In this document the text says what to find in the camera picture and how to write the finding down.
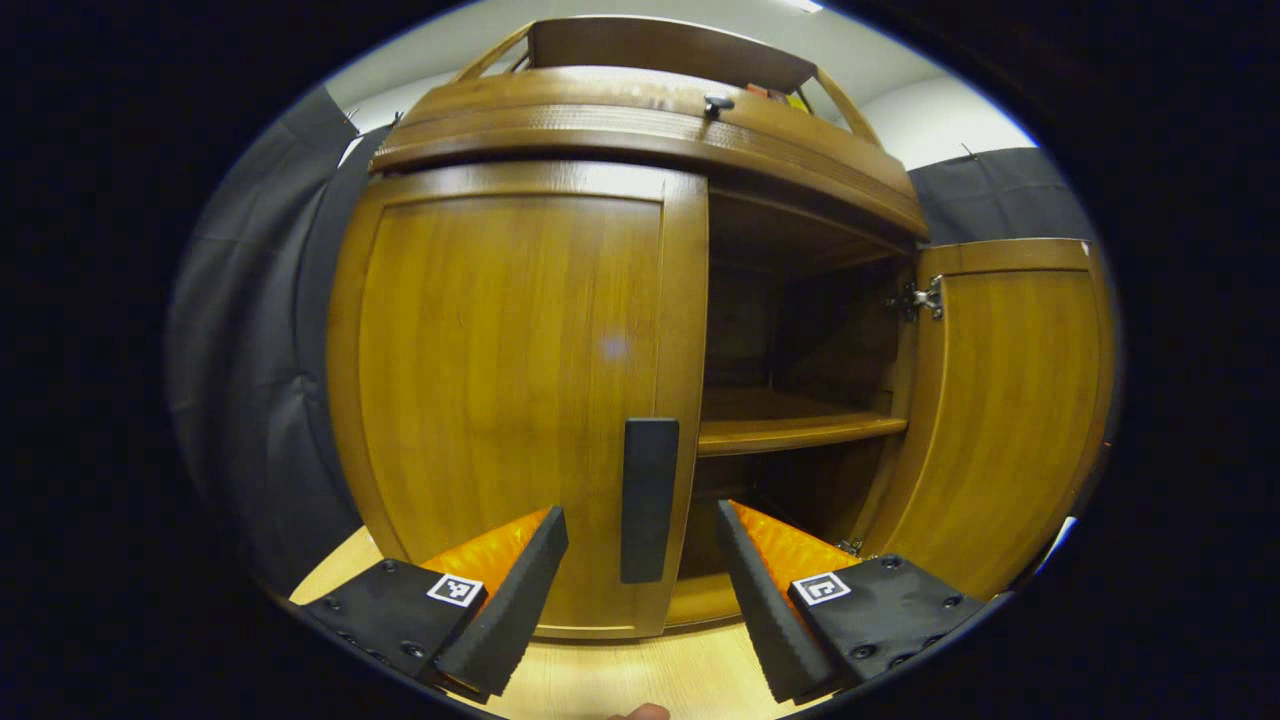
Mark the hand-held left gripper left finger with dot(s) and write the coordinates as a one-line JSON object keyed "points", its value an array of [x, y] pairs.
{"points": [[515, 610]]}

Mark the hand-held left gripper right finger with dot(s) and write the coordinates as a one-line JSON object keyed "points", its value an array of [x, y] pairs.
{"points": [[760, 610]]}

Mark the wooden shoe cabinet door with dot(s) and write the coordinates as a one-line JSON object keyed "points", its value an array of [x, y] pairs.
{"points": [[1000, 420], [500, 380]]}

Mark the wooden double-door shoe cabinet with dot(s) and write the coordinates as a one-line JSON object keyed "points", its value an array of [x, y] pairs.
{"points": [[620, 120]]}

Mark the metal door hinge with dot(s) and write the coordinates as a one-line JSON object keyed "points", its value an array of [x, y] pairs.
{"points": [[918, 299], [850, 548]]}

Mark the wooden inner shelf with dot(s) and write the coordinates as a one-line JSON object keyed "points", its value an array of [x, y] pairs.
{"points": [[790, 430]]}

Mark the black backdrop cloth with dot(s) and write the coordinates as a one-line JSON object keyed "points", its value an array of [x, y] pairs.
{"points": [[250, 350]]}

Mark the black round drawer knob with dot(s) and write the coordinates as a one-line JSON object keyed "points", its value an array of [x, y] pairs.
{"points": [[718, 104]]}

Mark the dark red book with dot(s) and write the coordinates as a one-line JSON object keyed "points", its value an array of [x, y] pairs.
{"points": [[768, 92]]}

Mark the long ceiling light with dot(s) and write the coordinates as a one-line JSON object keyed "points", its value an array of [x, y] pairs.
{"points": [[803, 5]]}

